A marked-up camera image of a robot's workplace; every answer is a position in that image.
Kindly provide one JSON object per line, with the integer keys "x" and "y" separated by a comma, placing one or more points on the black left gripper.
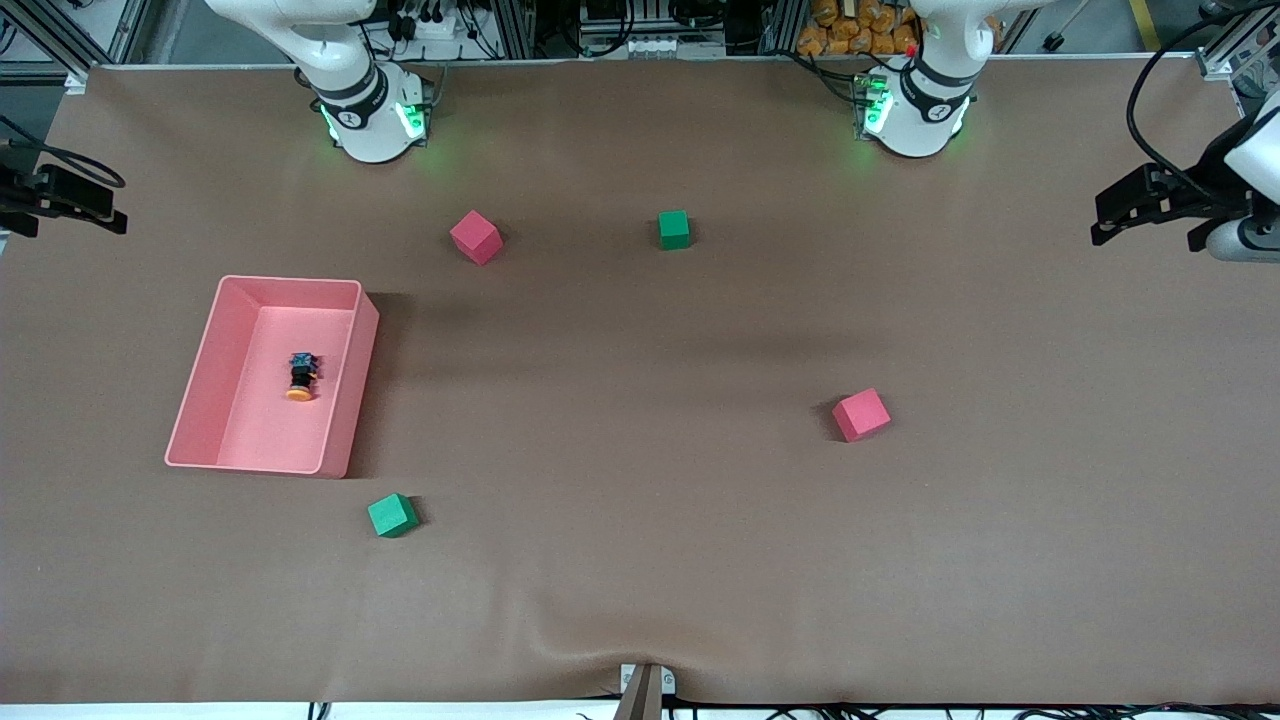
{"x": 1203, "y": 186}

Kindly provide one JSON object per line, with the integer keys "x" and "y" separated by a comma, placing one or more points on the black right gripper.
{"x": 20, "y": 196}

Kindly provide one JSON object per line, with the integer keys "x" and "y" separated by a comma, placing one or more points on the orange capped black button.
{"x": 301, "y": 378}

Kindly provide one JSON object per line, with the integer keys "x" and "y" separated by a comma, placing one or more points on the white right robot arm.
{"x": 365, "y": 130}

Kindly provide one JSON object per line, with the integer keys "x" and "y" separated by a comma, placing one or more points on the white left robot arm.
{"x": 925, "y": 120}

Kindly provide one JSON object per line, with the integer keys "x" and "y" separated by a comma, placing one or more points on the black castor foot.
{"x": 1052, "y": 43}

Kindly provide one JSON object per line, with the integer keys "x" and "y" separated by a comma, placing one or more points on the pink plastic bin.
{"x": 255, "y": 425}

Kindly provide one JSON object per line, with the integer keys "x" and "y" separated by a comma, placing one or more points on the pink foam cube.
{"x": 476, "y": 238}
{"x": 861, "y": 415}

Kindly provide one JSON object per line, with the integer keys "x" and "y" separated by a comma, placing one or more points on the pile of orange items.
{"x": 840, "y": 30}

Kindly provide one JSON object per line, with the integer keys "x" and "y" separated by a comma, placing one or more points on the white power strip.
{"x": 440, "y": 28}

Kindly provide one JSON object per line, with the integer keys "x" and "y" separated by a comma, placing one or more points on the green foam cube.
{"x": 392, "y": 515}
{"x": 674, "y": 230}

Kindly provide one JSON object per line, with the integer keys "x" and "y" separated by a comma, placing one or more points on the brown table cloth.
{"x": 640, "y": 560}

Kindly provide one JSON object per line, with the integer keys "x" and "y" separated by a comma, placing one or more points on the aluminium frame strut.
{"x": 30, "y": 70}

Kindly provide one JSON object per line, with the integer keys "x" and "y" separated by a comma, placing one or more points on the aluminium frame post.
{"x": 781, "y": 28}
{"x": 513, "y": 28}

